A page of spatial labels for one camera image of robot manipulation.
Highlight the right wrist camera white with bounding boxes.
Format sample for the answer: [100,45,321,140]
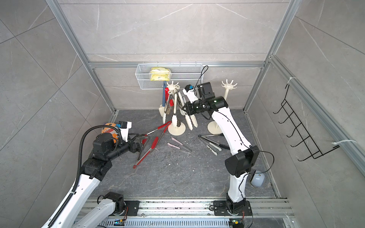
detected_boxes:
[182,85,198,103]

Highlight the red silicone tip tongs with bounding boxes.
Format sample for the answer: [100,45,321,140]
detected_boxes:
[133,137,159,169]

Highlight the pink tip small tongs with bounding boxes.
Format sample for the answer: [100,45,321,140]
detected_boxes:
[167,137,192,153]

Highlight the cream utensil stand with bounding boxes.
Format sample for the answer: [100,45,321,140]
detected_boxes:
[207,79,238,135]
[167,81,186,136]

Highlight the white wire mesh basket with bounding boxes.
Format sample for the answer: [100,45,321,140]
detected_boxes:
[135,63,203,90]

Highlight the blue handle cream tongs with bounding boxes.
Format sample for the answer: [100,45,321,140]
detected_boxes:
[159,81,167,124]

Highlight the black wall hook rack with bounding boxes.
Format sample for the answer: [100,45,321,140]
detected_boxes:
[273,84,340,162]

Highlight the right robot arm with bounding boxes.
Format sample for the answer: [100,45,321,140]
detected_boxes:
[183,83,265,215]

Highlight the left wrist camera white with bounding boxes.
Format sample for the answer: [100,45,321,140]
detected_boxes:
[117,121,132,142]

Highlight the small grey round speaker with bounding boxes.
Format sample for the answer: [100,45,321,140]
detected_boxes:
[250,171,266,188]

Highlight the red handle steel tongs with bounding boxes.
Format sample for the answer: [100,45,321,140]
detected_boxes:
[164,87,174,115]
[144,121,172,136]

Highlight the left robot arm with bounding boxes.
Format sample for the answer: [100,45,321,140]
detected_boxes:
[43,122,149,228]

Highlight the yellow packet in basket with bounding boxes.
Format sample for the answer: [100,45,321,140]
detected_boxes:
[149,67,172,81]

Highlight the black tip steel tongs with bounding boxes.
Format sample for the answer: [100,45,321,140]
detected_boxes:
[198,135,230,150]

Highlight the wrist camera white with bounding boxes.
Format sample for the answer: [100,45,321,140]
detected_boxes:
[117,121,132,142]
[182,85,198,103]

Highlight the wide cream handle tongs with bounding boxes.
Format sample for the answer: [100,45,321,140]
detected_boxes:
[184,109,198,131]

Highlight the orange shark plush toy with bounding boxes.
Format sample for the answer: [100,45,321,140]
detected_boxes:
[101,123,118,142]

